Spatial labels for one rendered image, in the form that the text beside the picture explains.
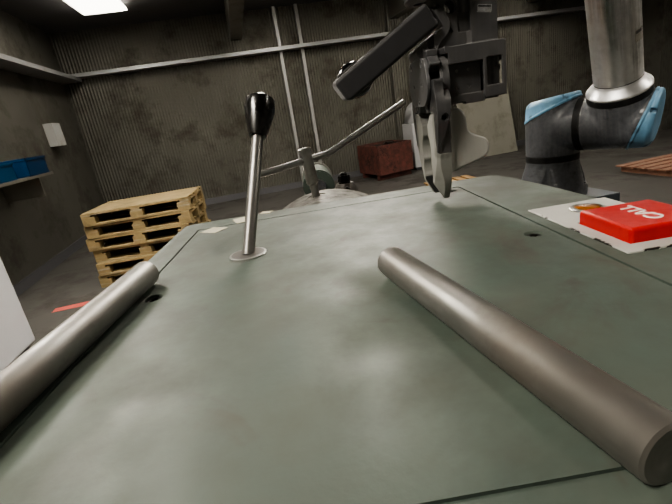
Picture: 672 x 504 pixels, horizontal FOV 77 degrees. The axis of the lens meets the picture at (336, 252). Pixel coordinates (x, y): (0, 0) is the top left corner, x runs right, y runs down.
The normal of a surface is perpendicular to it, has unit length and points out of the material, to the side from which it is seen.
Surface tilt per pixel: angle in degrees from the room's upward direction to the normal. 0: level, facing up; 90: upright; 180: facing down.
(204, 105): 90
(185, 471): 0
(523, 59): 90
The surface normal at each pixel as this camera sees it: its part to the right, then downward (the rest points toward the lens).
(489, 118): 0.18, 0.05
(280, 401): -0.15, -0.94
